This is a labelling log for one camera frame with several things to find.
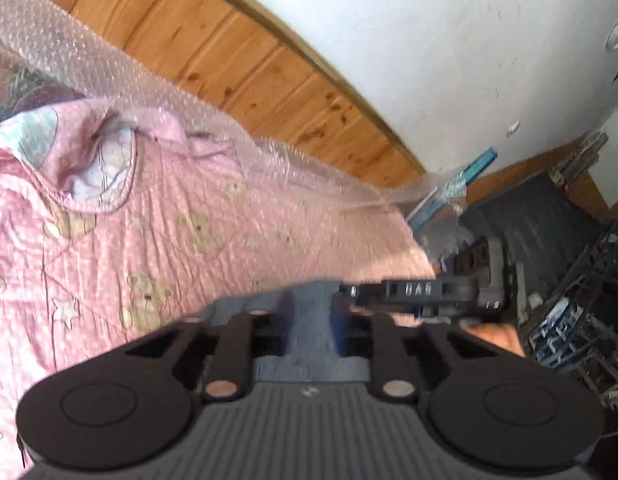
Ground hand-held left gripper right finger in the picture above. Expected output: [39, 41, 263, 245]
[331, 294, 494, 403]

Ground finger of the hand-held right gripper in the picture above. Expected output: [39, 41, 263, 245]
[341, 280, 442, 317]

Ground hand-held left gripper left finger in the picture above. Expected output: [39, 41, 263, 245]
[126, 290, 295, 405]

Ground grey pants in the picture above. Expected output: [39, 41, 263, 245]
[204, 280, 385, 383]

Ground person's right hand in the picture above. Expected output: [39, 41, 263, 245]
[461, 322, 529, 358]

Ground dark grey ribbed sheet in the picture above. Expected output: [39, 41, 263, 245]
[459, 172, 602, 281]

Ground pink bear print quilt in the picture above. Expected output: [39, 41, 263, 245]
[0, 95, 440, 471]

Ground wooden headboard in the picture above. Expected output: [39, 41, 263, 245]
[6, 0, 430, 188]

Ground dark patterned cloth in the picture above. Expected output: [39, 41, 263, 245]
[0, 35, 87, 126]

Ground clear bubble wrap sheet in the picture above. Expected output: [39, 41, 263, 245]
[0, 0, 470, 221]

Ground metal wire rack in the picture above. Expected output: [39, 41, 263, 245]
[519, 220, 618, 416]

